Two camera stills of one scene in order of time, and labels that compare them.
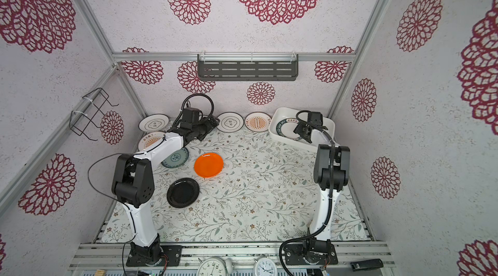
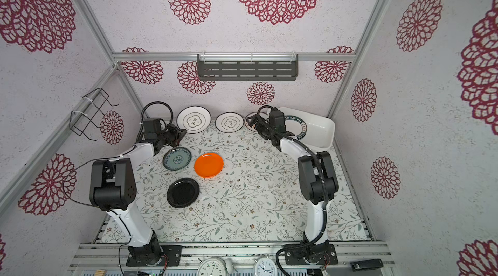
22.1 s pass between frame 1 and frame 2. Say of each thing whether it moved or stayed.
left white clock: stayed
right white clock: stayed
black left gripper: moved
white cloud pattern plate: stayed
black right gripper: moved
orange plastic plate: stayed
